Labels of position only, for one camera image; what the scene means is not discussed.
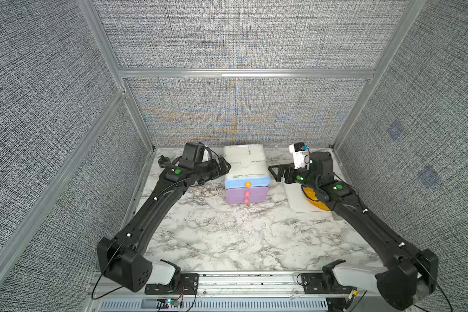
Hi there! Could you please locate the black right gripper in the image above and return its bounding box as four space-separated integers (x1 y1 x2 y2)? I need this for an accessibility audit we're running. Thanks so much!
270 162 323 194

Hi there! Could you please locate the white blue drawer cabinet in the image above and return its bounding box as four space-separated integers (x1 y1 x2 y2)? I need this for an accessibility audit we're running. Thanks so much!
223 144 271 189

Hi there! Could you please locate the purple drawer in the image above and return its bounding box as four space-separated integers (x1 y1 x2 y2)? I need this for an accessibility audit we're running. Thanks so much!
226 196 267 205
226 186 269 199

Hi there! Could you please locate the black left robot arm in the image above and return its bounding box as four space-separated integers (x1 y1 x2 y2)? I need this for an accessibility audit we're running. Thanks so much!
96 142 231 292

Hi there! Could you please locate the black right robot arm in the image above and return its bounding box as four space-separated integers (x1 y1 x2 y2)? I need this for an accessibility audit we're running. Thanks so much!
269 152 439 311

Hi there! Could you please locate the white rectangular tray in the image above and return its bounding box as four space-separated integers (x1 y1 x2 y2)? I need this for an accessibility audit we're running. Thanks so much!
283 183 330 214

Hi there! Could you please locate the yellow bread loaf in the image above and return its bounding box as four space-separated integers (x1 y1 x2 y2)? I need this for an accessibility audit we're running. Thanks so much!
302 187 330 211

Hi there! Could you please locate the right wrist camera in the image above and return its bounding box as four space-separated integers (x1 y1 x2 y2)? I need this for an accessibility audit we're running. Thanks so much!
289 142 311 169

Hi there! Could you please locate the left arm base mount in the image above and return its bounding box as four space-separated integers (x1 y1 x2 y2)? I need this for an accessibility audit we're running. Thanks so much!
144 260 200 295

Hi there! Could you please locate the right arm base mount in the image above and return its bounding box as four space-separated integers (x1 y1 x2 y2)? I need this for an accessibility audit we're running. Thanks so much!
296 259 355 295

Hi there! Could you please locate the aluminium front rail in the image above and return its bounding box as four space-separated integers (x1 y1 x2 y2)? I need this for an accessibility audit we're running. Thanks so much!
82 271 393 311

